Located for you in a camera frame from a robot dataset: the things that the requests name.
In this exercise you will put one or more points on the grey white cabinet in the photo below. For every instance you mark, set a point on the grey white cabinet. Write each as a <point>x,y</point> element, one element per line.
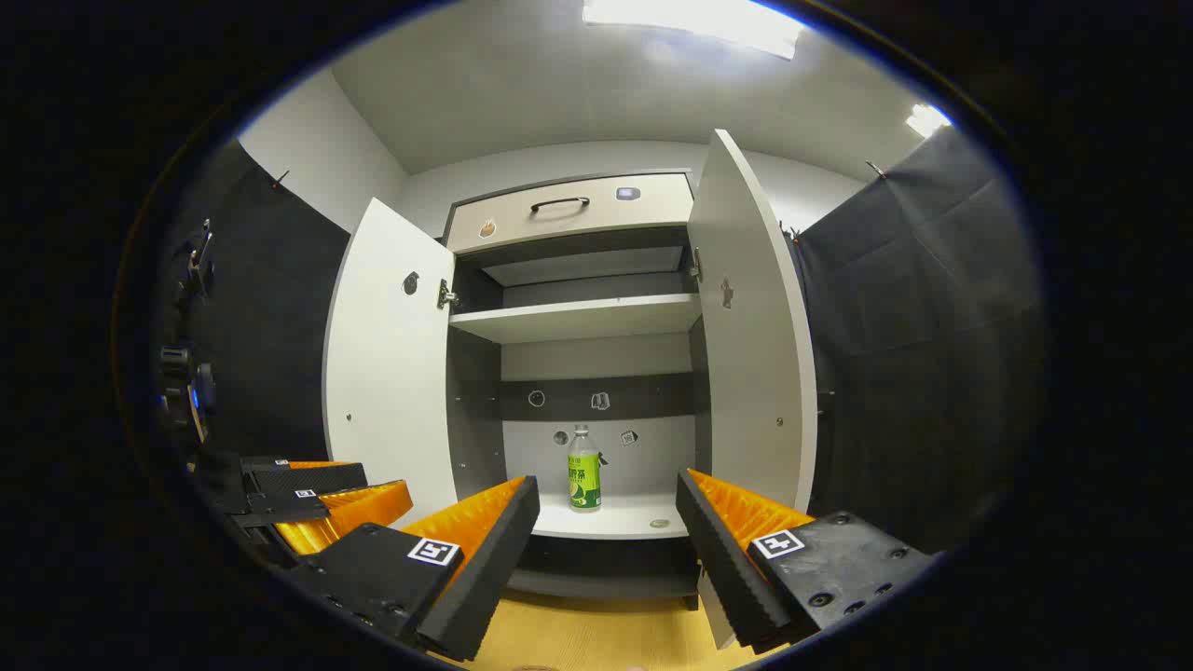
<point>596,359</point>

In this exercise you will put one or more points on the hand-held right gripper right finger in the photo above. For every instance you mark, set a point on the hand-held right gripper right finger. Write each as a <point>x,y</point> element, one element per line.
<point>727,568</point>

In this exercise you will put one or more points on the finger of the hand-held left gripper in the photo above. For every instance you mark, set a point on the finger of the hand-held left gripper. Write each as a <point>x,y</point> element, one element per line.
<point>317,479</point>
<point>354,517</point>

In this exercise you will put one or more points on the white cabinet door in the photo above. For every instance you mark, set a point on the white cabinet door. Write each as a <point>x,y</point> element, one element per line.
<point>755,373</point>
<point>387,373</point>

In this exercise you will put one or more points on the white cabinet shelf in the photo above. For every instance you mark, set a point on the white cabinet shelf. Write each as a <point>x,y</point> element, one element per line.
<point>578,321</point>

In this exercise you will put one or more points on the small ceiling light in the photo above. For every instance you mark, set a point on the small ceiling light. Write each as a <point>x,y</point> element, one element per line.
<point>927,119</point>

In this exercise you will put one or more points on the green label plastic bottle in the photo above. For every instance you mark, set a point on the green label plastic bottle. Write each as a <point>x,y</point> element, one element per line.
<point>584,485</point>

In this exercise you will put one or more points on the beige cabinet drawer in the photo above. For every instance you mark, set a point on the beige cabinet drawer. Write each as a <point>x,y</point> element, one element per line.
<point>569,224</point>

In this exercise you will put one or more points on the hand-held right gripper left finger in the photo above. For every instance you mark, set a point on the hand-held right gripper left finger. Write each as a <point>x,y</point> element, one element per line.
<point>494,559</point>

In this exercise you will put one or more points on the long ceiling light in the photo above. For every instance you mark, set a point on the long ceiling light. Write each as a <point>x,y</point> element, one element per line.
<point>694,20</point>

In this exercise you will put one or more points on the metal door hinge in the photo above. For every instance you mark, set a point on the metal door hinge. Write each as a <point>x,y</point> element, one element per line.
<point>446,296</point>
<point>696,266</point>

